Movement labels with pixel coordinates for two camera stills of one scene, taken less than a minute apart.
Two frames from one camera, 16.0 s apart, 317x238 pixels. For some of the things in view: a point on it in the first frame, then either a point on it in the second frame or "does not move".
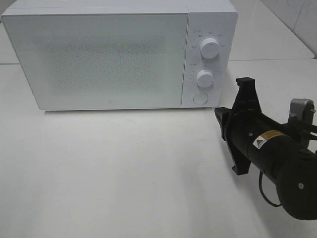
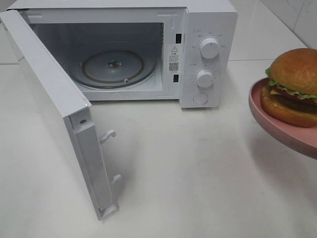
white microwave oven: [123, 54] does not move
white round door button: [200, 98] does not move
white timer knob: [205, 79] does not move
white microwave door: [97, 61] → [68, 114]
